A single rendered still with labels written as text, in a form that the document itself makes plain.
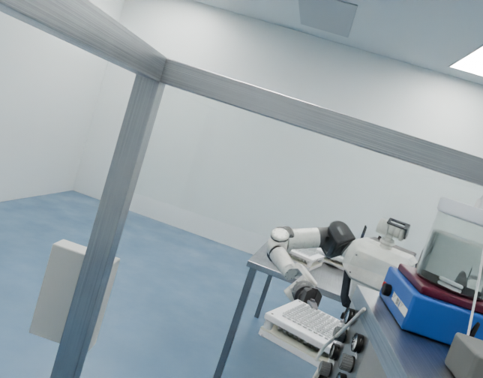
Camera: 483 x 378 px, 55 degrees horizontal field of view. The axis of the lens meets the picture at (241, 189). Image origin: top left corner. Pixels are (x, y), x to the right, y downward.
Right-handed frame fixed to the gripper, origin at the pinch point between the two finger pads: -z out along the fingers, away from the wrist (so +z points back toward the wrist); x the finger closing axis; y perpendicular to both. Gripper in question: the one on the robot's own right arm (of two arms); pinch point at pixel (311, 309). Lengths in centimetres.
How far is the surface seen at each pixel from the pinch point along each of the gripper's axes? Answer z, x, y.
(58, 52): 376, -72, 252
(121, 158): -37, -33, 67
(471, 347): -82, -28, -1
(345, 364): -61, -11, 8
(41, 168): 405, 63, 245
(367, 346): -65, -16, 7
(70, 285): -30, 5, 72
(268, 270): 97, 17, 1
